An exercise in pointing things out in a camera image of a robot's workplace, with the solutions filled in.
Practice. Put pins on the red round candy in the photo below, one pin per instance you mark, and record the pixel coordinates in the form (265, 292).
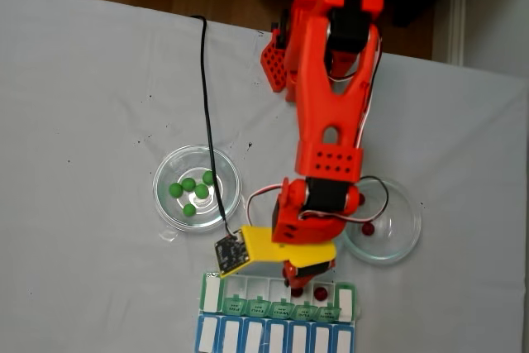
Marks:
(362, 199)
(320, 293)
(367, 229)
(296, 292)

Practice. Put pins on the green round candy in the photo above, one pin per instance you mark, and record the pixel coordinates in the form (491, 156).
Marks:
(201, 191)
(206, 177)
(176, 190)
(189, 210)
(189, 184)

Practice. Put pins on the green blue weekly pill organizer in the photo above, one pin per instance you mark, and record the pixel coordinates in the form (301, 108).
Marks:
(256, 287)

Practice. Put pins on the clear glass dish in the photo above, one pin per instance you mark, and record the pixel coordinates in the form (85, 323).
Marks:
(173, 158)
(396, 245)

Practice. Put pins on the white tablecloth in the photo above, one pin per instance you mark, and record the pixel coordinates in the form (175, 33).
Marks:
(82, 121)

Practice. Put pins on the white door trim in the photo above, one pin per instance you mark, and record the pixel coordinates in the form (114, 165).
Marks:
(456, 18)

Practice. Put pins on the camera board in yellow mount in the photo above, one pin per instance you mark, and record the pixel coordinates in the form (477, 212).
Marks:
(229, 254)

